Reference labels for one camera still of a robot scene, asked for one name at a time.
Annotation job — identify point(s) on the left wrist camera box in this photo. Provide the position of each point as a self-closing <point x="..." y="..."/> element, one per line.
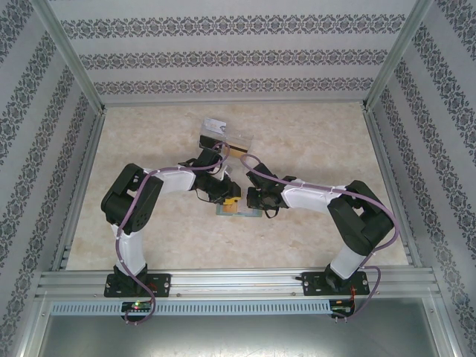
<point x="227" y="172"/>

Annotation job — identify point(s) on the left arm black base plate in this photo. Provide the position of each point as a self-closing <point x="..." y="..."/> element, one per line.
<point x="163" y="284"/>

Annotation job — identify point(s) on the gold card with dark stripe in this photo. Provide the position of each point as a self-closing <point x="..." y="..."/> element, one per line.
<point x="238" y="147"/>

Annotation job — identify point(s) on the aluminium frame post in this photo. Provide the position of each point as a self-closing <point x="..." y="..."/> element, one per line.
<point x="399" y="52"/>
<point x="70" y="56"/>

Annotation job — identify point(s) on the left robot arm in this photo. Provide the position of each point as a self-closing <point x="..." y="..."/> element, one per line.
<point x="171" y="182"/>

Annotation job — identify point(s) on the metal sheet panel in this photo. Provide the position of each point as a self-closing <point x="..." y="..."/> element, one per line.
<point x="238" y="338"/>

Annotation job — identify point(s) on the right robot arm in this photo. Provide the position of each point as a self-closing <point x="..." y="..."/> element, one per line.
<point x="308" y="197"/>

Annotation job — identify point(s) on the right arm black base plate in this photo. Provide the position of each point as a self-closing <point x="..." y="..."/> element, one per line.
<point x="312" y="284"/>

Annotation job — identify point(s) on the black card with white logo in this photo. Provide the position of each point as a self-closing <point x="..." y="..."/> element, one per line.
<point x="206" y="141"/>

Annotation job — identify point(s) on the aluminium side rail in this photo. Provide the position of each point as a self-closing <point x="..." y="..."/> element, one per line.
<point x="386" y="175"/>
<point x="87" y="163"/>

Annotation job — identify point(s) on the aluminium mounting rail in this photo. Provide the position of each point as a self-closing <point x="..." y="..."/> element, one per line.
<point x="238" y="284"/>

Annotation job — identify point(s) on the clear acrylic card stand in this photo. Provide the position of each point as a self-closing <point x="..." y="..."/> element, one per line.
<point x="243" y="143"/>

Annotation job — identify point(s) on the green card holder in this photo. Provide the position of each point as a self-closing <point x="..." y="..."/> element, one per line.
<point x="249" y="214"/>

